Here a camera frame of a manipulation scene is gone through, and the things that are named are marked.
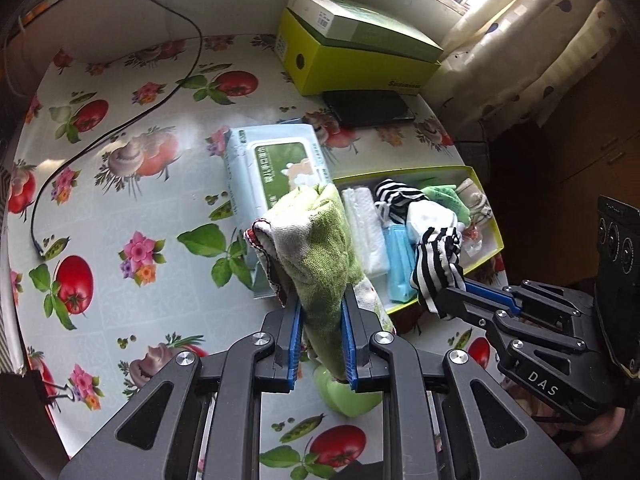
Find light green cloth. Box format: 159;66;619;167
419;184;473;223

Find grey patterned sock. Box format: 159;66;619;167
455;177;493;226

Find black phone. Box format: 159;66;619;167
321;89;417;128

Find person's right hand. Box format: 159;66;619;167
570;405;633;453

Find green white sock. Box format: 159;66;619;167
245;182;386;383

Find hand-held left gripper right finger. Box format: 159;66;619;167
340;285;583;480

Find dark wooden cabinet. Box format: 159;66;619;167
490;60;640;201

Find white towel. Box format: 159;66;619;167
341;186;391;276

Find black cable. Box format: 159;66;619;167
30;0;203;256

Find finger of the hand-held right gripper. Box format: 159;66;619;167
462;280;576;318
432;287;531;346

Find yellow green shoebox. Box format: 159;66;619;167
275;7;442;97

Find white sock pair grey toes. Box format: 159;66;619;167
405;199;458;243

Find black binder clip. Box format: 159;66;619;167
30;370;76;413

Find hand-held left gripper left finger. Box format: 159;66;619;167
57;300;306;480

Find shallow yellow-rimmed box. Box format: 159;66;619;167
330;165;506;317

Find blue cloth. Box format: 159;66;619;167
382;224;421;303

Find wet wipes pack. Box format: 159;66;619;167
222;122;333;301

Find cream dotted curtain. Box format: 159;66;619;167
425;0;631;131

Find black white striped sock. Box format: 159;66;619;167
410;227;466;318
374;177;426;223

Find tomato print tablecloth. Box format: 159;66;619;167
0;32;506;480

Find green rounded square case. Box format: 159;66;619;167
312;362;383;418

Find green white carton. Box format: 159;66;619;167
287;0;445;63

